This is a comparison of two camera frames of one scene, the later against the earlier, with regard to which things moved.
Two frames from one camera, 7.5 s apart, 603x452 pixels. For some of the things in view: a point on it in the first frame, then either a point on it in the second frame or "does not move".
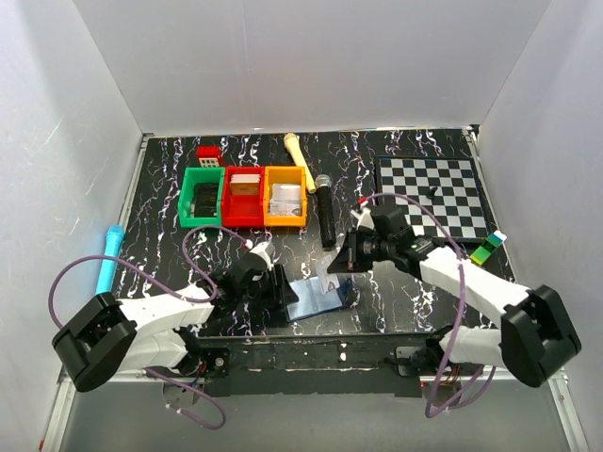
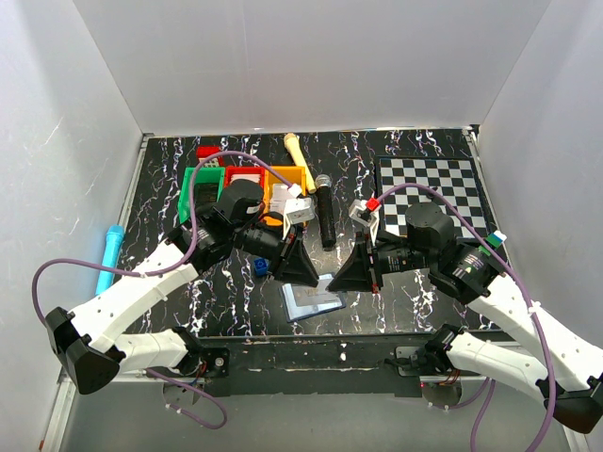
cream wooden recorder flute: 296,152 does not move
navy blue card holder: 313,301 does not move
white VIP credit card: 328,281 -> 305,299
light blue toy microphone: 114,239 does not move
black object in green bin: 205,200 does not move
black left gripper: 275,286 -> 287,250
